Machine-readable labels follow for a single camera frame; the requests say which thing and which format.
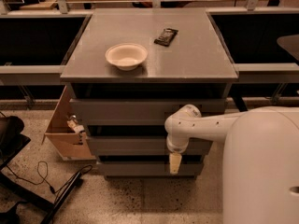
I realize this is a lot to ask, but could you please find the black stand leg left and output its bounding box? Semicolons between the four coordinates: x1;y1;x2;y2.
0;172;82;224

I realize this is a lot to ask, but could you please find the white item in box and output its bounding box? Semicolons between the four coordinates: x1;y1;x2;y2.
67;115;84;133

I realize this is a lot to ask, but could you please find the cardboard box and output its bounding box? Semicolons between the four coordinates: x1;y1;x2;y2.
45;88;95;161

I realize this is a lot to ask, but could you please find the black snack packet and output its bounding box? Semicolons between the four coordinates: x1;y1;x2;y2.
154;28;178;47

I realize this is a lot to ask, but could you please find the white paper bowl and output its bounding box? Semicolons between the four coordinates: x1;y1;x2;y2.
106;43;148;71

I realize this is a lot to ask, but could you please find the grey top drawer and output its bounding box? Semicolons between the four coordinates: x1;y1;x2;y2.
70;99;225;125

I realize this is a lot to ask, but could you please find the grey bottom drawer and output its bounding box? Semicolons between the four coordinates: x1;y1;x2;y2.
96;161;204;177

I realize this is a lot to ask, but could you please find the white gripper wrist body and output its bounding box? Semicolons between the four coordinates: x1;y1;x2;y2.
166;135;189;154

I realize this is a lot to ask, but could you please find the grey drawer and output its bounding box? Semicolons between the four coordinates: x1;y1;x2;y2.
96;161;204;177
70;99;225;125
85;135;215;157

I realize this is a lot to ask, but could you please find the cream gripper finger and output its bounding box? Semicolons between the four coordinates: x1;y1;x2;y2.
169;153;182;175

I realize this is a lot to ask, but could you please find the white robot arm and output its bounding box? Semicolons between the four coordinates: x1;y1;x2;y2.
164;105;299;224

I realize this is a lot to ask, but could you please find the grey drawer cabinet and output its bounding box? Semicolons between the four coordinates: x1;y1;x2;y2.
61;8;237;177

